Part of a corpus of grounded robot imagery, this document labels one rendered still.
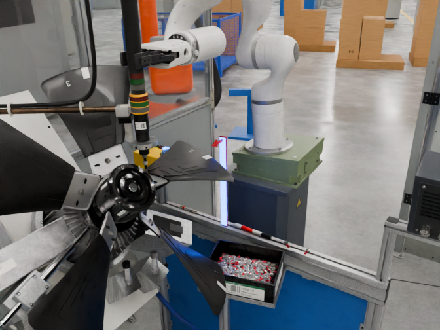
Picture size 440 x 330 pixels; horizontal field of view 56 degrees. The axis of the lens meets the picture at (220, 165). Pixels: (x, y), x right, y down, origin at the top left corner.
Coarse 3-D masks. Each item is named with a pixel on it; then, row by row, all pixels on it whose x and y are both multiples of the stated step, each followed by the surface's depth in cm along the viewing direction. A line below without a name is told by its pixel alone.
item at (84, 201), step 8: (80, 176) 91; (88, 176) 92; (96, 176) 93; (72, 184) 91; (80, 184) 92; (88, 184) 93; (96, 184) 94; (72, 192) 92; (88, 192) 94; (64, 200) 92; (72, 200) 93; (80, 200) 94; (88, 200) 95; (72, 208) 93; (80, 208) 94; (88, 208) 95
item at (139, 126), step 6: (144, 114) 97; (138, 120) 97; (144, 120) 98; (138, 126) 98; (144, 126) 98; (138, 132) 98; (144, 132) 99; (138, 138) 99; (144, 138) 99; (144, 150) 101
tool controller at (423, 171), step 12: (432, 156) 100; (420, 168) 98; (432, 168) 97; (420, 180) 96; (432, 180) 95; (420, 192) 98; (432, 192) 96; (420, 204) 100; (432, 204) 98; (420, 216) 102; (432, 216) 100; (408, 228) 106; (420, 228) 104; (432, 228) 102
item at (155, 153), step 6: (138, 150) 154; (150, 150) 154; (156, 150) 153; (162, 150) 153; (138, 156) 152; (150, 156) 149; (156, 156) 148; (138, 162) 153; (150, 162) 150; (144, 168) 153
